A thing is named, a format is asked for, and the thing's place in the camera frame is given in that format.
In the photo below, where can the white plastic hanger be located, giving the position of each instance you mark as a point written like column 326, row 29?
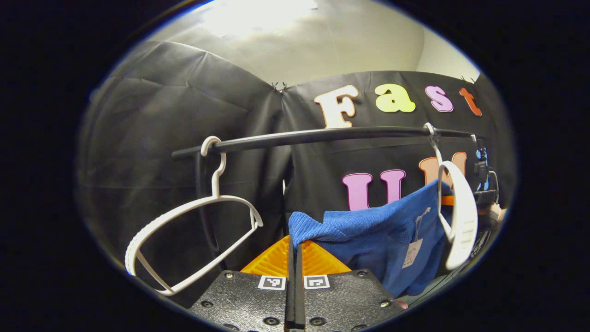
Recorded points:
column 215, row 180

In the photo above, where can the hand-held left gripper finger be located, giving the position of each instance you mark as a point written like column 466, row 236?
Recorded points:
column 300, row 295
column 291, row 295

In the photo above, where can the black clothes rail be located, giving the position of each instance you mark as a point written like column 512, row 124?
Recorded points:
column 322, row 134

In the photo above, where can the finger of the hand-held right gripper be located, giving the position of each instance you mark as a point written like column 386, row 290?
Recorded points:
column 447, row 200

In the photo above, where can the white hanger with taped hook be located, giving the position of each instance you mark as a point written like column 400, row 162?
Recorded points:
column 463, row 216

